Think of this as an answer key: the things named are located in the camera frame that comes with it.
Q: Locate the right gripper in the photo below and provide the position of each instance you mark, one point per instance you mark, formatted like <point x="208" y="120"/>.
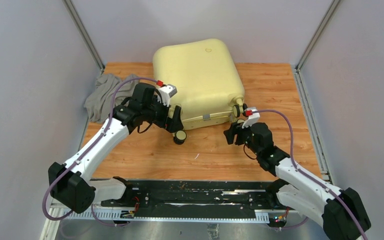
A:
<point x="235" y="129"/>

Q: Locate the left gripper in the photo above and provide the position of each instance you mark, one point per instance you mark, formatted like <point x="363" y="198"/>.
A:
<point x="174" y="123"/>

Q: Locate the cream suitcase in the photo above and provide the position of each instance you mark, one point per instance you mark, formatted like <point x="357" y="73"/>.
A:
<point x="209" y="88"/>

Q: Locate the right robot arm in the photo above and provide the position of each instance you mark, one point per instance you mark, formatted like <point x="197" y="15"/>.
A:
<point x="340" y="212"/>

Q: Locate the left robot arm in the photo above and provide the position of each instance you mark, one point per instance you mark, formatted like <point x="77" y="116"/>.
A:
<point x="71" y="182"/>

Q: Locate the grey crumpled cloth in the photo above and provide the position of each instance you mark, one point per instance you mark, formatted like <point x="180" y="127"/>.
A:
<point x="110" y="90"/>

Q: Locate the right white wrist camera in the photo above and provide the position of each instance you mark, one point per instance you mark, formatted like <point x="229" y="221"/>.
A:
<point x="252" y="116"/>

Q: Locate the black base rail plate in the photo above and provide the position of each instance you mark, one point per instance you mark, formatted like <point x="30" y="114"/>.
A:
<point x="193" y="199"/>

